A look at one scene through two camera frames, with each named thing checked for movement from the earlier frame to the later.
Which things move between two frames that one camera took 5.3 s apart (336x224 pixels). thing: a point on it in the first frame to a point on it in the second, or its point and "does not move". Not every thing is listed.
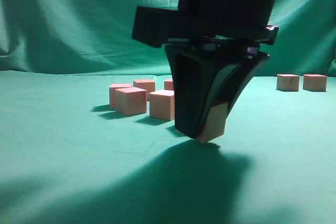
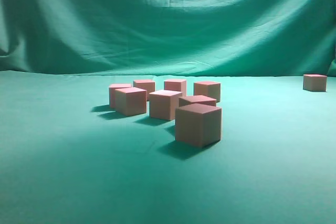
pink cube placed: (112, 87) to (127, 100)
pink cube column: (317, 83) does not move
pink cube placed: (148, 85) does not move
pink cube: (131, 100) does not move
